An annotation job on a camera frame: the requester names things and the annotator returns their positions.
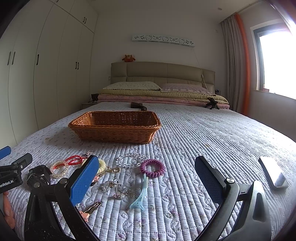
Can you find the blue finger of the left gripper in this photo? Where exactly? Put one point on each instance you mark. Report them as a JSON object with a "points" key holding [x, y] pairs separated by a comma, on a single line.
{"points": [[5, 152], [16, 167]]}

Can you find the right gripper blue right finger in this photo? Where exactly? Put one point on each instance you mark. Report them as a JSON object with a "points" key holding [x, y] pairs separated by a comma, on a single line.
{"points": [[252, 222]]}

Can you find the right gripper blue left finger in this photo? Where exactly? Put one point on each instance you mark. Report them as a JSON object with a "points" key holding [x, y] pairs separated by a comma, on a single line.
{"points": [[51, 211]]}

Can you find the pink star hair clip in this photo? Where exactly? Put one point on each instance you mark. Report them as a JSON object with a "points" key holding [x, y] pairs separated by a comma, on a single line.
{"points": [[91, 209]]}

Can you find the silver rhinestone hair clip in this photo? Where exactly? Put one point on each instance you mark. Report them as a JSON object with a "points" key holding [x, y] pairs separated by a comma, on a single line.
{"points": [[120, 190]]}

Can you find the light blue hair clip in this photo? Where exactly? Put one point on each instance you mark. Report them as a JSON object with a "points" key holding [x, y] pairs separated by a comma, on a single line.
{"points": [[138, 203]]}

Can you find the left hand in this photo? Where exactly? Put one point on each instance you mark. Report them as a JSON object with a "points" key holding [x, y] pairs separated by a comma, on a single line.
{"points": [[8, 212]]}

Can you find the black smartphone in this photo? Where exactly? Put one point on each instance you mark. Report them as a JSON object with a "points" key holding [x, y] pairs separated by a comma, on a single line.
{"points": [[273, 173]]}

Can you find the silver rhinestone earring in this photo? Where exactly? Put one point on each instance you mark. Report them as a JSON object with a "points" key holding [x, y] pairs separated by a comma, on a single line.
{"points": [[104, 187]]}

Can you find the white quilted bedspread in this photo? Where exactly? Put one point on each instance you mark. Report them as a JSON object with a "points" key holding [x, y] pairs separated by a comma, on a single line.
{"points": [[177, 206]]}

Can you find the black tripod clamp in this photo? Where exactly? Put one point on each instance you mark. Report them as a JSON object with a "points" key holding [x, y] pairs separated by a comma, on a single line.
{"points": [[212, 104]]}

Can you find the bedside table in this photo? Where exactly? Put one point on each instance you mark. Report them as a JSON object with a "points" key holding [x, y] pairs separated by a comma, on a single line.
{"points": [[89, 104]]}

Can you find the black device on nightstand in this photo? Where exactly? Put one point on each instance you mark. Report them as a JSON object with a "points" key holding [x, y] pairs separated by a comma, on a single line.
{"points": [[94, 97]]}

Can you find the pink checked pillow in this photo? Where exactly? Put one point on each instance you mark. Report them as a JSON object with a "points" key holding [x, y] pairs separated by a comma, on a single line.
{"points": [[187, 88]]}

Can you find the white wardrobe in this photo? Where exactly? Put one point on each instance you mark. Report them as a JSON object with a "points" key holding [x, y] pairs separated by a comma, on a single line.
{"points": [[45, 65]]}

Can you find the brown wicker basket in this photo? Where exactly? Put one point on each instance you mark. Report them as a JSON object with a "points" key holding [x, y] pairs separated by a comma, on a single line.
{"points": [[126, 127]]}

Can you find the folded beige pink quilts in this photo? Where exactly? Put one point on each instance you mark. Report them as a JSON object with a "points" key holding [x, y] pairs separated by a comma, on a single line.
{"points": [[157, 96]]}

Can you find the dark wooden hairbrush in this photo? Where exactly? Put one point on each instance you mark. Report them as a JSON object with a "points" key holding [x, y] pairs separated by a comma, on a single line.
{"points": [[138, 106]]}

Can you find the cream floral pillow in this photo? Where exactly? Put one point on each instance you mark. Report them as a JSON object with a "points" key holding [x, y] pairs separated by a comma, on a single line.
{"points": [[145, 85]]}

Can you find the beige padded headboard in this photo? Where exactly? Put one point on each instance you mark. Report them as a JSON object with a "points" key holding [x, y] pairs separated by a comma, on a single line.
{"points": [[161, 73]]}

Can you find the orange curtain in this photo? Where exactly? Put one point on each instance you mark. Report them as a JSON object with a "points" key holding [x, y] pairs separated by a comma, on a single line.
{"points": [[245, 106]]}

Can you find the grey curtain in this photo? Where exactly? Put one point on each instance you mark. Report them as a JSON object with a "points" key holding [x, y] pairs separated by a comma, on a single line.
{"points": [[235, 63]]}

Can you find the window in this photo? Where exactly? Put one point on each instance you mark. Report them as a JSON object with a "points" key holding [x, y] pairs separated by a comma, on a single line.
{"points": [[275, 56]]}

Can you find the red plush toy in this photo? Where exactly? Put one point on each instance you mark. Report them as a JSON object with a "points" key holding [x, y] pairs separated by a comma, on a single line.
{"points": [[128, 58]]}

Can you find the white carved wall shelf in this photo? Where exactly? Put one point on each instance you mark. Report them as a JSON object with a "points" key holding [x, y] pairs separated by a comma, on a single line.
{"points": [[163, 39]]}

